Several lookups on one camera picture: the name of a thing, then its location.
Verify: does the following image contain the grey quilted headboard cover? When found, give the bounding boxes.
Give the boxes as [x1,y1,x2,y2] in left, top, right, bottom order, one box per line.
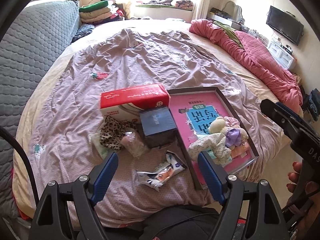
[1,0,80,218]

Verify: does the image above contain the person's hand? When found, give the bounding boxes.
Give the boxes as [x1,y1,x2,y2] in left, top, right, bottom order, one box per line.
[283,161,319,239]

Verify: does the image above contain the red white tissue box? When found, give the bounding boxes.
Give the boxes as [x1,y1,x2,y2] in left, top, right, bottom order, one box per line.
[100,84,170,122]

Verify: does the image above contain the leopard print cloth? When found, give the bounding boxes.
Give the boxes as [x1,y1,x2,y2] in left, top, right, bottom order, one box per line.
[100,115,136,150]

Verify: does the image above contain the clothes on window sill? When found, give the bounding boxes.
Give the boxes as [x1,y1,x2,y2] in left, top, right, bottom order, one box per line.
[137,0,194,11]

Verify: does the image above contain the mauve dotted bed quilt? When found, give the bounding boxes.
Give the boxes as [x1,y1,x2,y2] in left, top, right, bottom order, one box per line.
[24,28,283,228]

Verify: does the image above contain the black flat television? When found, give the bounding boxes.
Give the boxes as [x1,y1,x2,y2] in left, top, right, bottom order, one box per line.
[266,6,304,45]

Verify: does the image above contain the white drawer cabinet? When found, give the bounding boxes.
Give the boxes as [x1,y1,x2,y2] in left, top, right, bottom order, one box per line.
[267,41,297,71]

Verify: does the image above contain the green tissue pack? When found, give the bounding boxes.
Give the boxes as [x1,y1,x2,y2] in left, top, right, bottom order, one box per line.
[208,151,233,167]
[89,132,113,159]

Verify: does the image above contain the pink item in clear bag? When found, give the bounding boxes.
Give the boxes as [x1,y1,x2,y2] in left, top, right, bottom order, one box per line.
[120,130,150,158]

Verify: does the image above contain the pink book in tray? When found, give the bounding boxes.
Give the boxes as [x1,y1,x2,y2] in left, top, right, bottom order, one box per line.
[168,87,245,190]

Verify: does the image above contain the pink scrunchie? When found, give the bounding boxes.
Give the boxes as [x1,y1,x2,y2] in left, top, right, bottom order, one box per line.
[223,116,240,130]

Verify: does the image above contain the black cable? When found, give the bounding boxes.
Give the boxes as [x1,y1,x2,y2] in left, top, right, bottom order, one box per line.
[0,126,40,205]

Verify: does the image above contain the orange packet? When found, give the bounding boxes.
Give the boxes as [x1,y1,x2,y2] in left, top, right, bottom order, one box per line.
[231,142,250,159]

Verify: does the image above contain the stack of folded blankets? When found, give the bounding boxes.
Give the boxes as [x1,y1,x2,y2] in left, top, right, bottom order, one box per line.
[79,0,126,25]

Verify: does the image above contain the cluttered side desk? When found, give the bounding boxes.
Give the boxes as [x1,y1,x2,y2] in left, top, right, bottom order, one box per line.
[207,1,245,30]

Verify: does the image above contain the pink rolled duvet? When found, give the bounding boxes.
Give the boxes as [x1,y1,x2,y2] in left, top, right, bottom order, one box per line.
[189,19,303,114]

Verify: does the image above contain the floral beige cloth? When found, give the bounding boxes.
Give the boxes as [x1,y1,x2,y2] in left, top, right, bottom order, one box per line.
[188,133,231,162]

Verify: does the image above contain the beige plush bear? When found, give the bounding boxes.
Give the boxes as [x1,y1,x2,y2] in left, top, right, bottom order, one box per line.
[208,116,248,150]

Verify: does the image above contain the dark blue small box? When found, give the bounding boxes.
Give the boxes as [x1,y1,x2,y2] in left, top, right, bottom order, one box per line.
[139,107,177,148]

